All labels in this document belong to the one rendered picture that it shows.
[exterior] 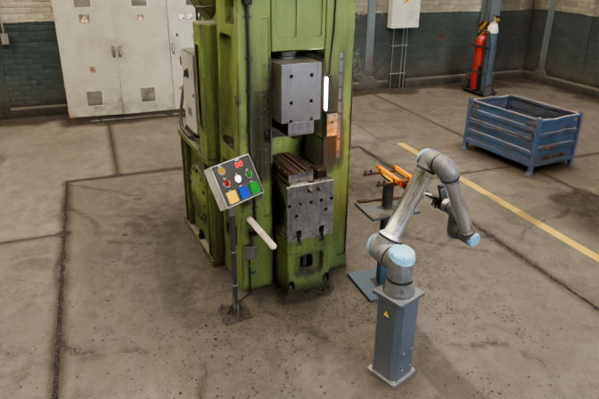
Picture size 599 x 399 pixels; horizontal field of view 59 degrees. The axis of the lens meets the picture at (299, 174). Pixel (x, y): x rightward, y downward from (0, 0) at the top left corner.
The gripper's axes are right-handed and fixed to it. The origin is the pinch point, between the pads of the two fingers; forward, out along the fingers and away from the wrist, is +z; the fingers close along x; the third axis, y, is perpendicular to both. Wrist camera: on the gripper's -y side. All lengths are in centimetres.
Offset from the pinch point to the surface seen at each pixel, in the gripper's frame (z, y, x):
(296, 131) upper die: 49, -35, -80
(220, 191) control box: 18, -11, -141
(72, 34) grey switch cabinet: 581, -41, -236
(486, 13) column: 648, -47, 548
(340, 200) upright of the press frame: 68, 33, -34
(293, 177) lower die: 48, -1, -82
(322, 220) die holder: 45, 35, -60
